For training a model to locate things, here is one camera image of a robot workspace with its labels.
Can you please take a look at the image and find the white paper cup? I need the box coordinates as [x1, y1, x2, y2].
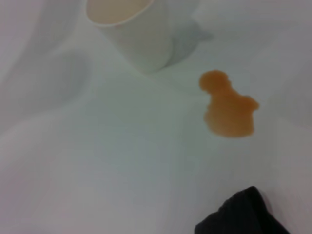
[85, 0, 201, 73]

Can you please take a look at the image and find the dark blue rag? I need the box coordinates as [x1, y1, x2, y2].
[194, 186, 292, 234]

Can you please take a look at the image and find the brown water stain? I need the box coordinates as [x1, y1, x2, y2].
[198, 69, 260, 139]

